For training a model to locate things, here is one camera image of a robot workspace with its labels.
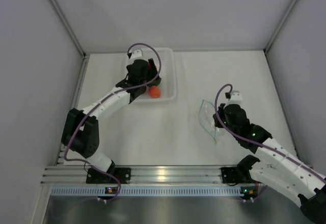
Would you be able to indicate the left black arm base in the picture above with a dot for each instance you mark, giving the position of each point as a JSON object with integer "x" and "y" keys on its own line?
{"x": 123, "y": 174}

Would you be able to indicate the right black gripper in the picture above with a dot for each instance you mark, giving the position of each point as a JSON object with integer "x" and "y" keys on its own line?
{"x": 221, "y": 111}

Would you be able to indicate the fake green lime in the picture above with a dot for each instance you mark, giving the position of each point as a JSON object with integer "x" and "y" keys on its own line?
{"x": 155, "y": 83}

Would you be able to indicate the white slotted cable duct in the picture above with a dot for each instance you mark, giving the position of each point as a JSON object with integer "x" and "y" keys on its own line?
{"x": 153, "y": 191}

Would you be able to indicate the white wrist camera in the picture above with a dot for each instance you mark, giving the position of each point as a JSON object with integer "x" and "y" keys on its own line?
{"x": 136, "y": 54}
{"x": 233, "y": 97}

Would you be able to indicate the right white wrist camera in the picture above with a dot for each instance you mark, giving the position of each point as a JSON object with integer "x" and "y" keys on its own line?
{"x": 233, "y": 97}

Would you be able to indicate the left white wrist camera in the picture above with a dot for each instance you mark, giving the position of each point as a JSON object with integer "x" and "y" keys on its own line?
{"x": 136, "y": 54}

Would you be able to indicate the fake orange peach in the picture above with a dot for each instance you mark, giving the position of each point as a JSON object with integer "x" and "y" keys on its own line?
{"x": 154, "y": 92}

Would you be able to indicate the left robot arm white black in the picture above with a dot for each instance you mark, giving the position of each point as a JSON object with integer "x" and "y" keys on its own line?
{"x": 81, "y": 131}

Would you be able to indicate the clear zip top bag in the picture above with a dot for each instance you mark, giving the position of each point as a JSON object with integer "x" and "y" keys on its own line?
{"x": 206, "y": 120}

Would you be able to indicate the aluminium mounting rail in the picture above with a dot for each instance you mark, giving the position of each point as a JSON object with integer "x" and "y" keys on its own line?
{"x": 140, "y": 174}

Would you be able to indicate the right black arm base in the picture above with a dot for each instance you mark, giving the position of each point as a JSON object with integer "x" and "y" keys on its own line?
{"x": 234, "y": 175}

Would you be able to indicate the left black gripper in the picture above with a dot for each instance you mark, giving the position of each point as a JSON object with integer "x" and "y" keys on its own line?
{"x": 153, "y": 73}

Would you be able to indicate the white plastic basket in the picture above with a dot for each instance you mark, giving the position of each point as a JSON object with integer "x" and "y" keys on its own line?
{"x": 168, "y": 84}

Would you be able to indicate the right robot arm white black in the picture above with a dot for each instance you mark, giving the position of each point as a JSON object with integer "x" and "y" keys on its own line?
{"x": 271, "y": 164}

